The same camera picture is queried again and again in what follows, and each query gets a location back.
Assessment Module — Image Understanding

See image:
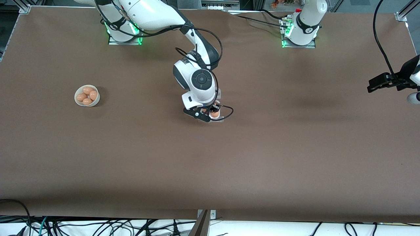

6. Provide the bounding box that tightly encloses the orange flower decoration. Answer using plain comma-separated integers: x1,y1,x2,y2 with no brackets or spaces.
271,0,296,9

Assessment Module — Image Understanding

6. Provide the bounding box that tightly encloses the aluminium frame profile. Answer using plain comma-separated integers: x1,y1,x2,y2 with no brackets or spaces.
395,0,420,23
13,0,32,14

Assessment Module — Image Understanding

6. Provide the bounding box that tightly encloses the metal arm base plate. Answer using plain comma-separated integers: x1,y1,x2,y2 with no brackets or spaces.
282,18,316,49
108,20,144,46

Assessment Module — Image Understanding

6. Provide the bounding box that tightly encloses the teal floor cable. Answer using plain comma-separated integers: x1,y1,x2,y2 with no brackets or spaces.
39,216,49,236

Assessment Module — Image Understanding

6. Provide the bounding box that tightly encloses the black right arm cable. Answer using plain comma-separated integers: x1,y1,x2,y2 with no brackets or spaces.
176,28,234,122

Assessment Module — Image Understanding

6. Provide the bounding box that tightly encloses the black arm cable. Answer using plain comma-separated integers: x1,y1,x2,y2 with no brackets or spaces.
373,0,399,77
176,28,234,122

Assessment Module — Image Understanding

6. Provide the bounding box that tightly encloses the small white bowl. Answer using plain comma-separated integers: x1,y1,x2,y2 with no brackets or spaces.
74,85,100,107

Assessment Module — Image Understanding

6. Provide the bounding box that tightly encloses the dark stand pole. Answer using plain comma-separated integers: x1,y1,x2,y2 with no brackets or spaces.
188,210,210,236

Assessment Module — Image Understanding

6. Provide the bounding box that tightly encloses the thick black floor cable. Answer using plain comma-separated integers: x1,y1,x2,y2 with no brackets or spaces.
0,199,32,236

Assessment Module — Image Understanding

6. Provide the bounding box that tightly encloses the grey metal rack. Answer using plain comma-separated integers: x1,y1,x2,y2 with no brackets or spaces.
202,0,241,9

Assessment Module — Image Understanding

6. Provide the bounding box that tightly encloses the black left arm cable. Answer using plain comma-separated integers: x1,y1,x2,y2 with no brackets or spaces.
373,0,399,77

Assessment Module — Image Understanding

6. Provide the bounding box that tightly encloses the clear plastic egg box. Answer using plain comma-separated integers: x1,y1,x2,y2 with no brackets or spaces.
199,88,224,123

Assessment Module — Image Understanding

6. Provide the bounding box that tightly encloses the black table cable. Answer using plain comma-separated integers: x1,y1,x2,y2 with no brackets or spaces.
235,14,291,28
261,9,289,21

